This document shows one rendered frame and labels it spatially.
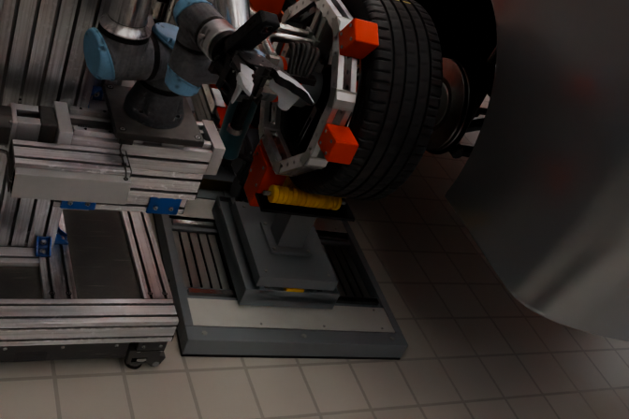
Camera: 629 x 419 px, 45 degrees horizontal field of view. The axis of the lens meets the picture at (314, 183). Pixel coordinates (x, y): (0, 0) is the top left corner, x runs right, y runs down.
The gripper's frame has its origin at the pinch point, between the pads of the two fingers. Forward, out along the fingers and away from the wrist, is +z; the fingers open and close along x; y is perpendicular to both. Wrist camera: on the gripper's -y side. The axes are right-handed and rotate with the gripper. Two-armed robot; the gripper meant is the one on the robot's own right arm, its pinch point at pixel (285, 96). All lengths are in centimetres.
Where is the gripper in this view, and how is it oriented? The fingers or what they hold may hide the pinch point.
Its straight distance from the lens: 131.0
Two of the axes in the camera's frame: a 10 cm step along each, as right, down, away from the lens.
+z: 5.5, 6.2, -5.6
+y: -4.6, 7.8, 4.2
